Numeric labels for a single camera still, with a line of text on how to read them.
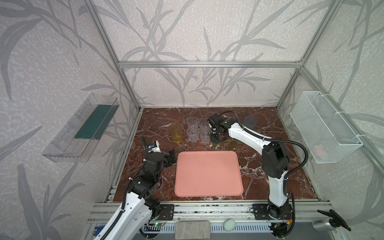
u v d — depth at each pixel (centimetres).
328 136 63
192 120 108
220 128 66
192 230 67
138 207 50
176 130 99
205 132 101
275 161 51
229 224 69
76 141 63
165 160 59
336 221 58
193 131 102
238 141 63
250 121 100
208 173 88
